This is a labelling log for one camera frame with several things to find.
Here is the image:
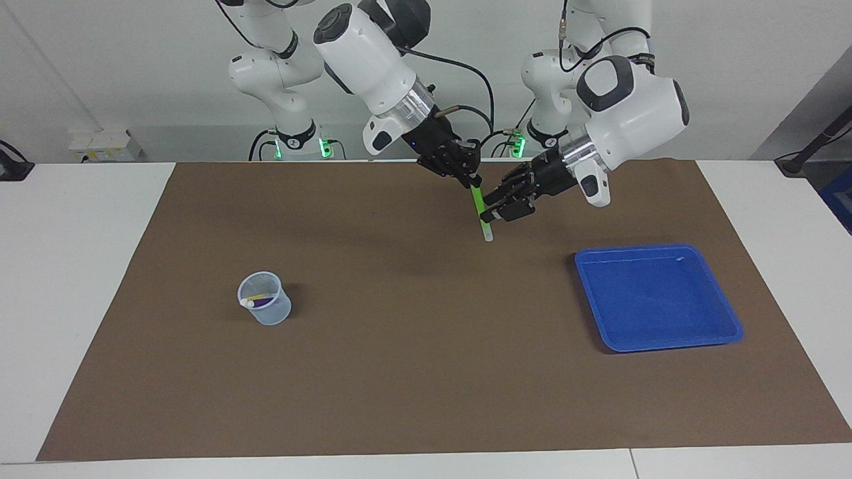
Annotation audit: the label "white wall socket box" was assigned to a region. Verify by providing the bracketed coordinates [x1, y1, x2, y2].
[68, 130, 142, 163]

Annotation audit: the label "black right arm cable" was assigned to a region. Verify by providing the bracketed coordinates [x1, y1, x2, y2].
[398, 45, 497, 137]

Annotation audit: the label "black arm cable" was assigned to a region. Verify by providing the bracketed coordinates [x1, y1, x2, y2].
[556, 0, 656, 75]
[398, 45, 497, 137]

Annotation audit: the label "black stand with pole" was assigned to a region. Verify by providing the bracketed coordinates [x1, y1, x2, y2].
[775, 106, 852, 178]

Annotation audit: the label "black left base cables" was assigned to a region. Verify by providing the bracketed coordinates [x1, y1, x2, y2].
[473, 96, 536, 159]

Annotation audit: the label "black clamp mount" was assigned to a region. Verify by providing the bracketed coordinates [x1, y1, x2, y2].
[0, 140, 35, 182]

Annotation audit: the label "blue box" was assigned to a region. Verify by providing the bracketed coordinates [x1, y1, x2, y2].
[820, 166, 852, 235]

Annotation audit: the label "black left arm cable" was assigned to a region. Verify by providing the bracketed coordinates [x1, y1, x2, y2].
[556, 0, 656, 75]

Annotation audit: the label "blue plastic tray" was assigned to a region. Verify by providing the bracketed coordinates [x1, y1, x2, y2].
[574, 243, 744, 353]

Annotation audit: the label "black base cables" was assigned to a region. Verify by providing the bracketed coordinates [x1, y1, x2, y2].
[248, 128, 347, 162]
[473, 96, 536, 159]

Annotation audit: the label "brown table mat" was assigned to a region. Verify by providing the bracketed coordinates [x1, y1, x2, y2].
[37, 158, 852, 462]

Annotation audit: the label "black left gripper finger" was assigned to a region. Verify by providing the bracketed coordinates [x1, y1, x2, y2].
[481, 176, 527, 207]
[479, 198, 535, 224]

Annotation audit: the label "green pen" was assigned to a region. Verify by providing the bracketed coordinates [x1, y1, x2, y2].
[469, 184, 495, 243]

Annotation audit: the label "black right base cables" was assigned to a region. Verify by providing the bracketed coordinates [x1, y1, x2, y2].
[248, 128, 347, 162]

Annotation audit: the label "translucent plastic cup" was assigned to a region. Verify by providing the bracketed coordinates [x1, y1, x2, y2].
[238, 271, 292, 326]

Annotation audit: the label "white wall cable duct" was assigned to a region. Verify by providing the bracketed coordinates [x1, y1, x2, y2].
[0, 7, 106, 134]

